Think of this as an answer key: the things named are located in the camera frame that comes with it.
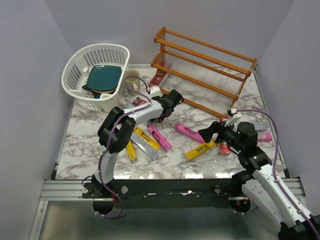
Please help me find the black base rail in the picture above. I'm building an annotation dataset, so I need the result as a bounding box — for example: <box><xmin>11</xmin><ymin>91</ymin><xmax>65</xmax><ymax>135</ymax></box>
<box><xmin>82</xmin><ymin>178</ymin><xmax>251</xmax><ymax>212</ymax></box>

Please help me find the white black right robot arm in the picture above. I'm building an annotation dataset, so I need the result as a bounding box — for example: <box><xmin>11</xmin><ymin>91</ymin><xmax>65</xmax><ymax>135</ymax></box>
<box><xmin>198</xmin><ymin>121</ymin><xmax>320</xmax><ymax>240</ymax></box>

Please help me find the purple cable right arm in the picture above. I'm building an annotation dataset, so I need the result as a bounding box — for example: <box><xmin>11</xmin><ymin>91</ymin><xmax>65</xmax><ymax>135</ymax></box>
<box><xmin>233</xmin><ymin>108</ymin><xmax>320</xmax><ymax>240</ymax></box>

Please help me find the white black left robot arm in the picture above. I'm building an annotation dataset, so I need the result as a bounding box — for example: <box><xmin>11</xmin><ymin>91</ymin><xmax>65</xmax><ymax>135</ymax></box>
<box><xmin>91</xmin><ymin>89</ymin><xmax>184</xmax><ymax>198</ymax></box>

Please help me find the red 3D toothpaste box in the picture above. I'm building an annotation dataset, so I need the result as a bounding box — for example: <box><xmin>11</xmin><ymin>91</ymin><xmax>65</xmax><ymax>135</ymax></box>
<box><xmin>132</xmin><ymin>97</ymin><xmax>149</xmax><ymax>107</ymax></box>

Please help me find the white camera mount wrist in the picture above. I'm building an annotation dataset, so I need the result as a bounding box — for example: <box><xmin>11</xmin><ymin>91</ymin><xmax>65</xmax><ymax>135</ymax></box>
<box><xmin>149</xmin><ymin>85</ymin><xmax>162</xmax><ymax>98</ymax></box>
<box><xmin>224</xmin><ymin>107</ymin><xmax>242</xmax><ymax>127</ymax></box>

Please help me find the pink Curaprox box near rack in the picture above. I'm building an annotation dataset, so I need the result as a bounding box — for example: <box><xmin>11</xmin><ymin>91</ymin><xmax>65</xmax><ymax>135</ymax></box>
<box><xmin>174</xmin><ymin>123</ymin><xmax>205</xmax><ymax>144</ymax></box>

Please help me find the yellow Curaprox box far left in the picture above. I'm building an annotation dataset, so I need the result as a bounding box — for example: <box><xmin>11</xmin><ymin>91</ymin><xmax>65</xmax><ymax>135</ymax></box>
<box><xmin>126</xmin><ymin>140</ymin><xmax>138</xmax><ymax>163</ymax></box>

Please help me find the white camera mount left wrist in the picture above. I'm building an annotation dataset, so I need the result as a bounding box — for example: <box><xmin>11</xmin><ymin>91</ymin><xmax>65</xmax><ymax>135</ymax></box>
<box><xmin>149</xmin><ymin>85</ymin><xmax>162</xmax><ymax>98</ymax></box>

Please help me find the yellow curaprox box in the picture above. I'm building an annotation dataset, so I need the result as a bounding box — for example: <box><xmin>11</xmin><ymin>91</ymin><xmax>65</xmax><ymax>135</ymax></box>
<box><xmin>133</xmin><ymin>127</ymin><xmax>161</xmax><ymax>151</ymax></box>
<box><xmin>126</xmin><ymin>140</ymin><xmax>138</xmax><ymax>163</ymax></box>
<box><xmin>185</xmin><ymin>139</ymin><xmax>217</xmax><ymax>161</ymax></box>

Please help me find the yellow Curaprox box right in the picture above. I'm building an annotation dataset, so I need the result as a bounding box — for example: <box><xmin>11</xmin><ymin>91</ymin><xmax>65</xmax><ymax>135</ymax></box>
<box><xmin>185</xmin><ymin>139</ymin><xmax>217</xmax><ymax>161</ymax></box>

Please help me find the aluminium frame rail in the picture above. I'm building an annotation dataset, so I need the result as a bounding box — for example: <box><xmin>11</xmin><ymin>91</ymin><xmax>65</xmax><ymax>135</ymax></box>
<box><xmin>27</xmin><ymin>176</ymin><xmax>307</xmax><ymax>240</ymax></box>

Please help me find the silver toothpaste box near basket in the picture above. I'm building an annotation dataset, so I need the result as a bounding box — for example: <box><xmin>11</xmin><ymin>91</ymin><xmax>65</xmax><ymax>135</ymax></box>
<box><xmin>124</xmin><ymin>102</ymin><xmax>135</xmax><ymax>109</ymax></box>

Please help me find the white plastic dish basket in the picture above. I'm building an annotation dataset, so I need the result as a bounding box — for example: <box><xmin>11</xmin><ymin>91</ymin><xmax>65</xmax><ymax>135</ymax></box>
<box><xmin>61</xmin><ymin>43</ymin><xmax>130</xmax><ymax>112</ymax></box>

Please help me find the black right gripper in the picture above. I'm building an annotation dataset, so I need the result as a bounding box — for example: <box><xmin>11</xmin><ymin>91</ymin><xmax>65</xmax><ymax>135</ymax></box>
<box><xmin>198</xmin><ymin>117</ymin><xmax>245</xmax><ymax>153</ymax></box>

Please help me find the orange wooden shelf rack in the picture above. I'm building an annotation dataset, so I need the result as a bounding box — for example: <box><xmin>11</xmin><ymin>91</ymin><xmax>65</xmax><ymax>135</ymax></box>
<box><xmin>151</xmin><ymin>27</ymin><xmax>257</xmax><ymax>119</ymax></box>

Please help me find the pink Curaprox box far right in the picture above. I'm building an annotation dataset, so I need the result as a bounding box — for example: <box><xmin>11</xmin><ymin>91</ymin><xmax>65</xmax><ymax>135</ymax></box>
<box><xmin>257</xmin><ymin>132</ymin><xmax>273</xmax><ymax>143</ymax></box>

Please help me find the silver toothpaste box left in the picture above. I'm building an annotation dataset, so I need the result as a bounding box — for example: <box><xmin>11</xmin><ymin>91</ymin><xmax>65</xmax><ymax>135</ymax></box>
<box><xmin>130</xmin><ymin>132</ymin><xmax>159</xmax><ymax>160</ymax></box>

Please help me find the beige ceramic mug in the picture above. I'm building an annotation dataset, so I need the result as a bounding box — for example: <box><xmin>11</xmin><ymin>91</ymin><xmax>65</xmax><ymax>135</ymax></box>
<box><xmin>123</xmin><ymin>69</ymin><xmax>141</xmax><ymax>96</ymax></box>

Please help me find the red Muesrgtei toothpaste box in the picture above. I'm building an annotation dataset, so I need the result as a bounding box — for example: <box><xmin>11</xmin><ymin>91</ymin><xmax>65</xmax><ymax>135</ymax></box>
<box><xmin>217</xmin><ymin>117</ymin><xmax>232</xmax><ymax>156</ymax></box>

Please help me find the teal square plate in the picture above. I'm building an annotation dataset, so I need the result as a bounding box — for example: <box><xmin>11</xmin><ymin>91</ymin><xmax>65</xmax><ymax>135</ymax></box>
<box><xmin>86</xmin><ymin>65</ymin><xmax>122</xmax><ymax>91</ymax></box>

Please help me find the yellow Curaprox box centre left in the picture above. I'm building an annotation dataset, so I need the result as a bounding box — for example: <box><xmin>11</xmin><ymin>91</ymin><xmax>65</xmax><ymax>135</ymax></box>
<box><xmin>133</xmin><ymin>127</ymin><xmax>161</xmax><ymax>151</ymax></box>

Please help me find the pink Curaprox box centre left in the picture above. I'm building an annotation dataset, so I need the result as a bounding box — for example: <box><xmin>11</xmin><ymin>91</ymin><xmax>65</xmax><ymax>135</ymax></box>
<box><xmin>147</xmin><ymin>124</ymin><xmax>172</xmax><ymax>153</ymax></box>

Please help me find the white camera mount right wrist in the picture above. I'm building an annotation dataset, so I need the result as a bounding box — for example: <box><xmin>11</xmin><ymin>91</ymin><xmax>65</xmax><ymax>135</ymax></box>
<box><xmin>224</xmin><ymin>107</ymin><xmax>242</xmax><ymax>127</ymax></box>

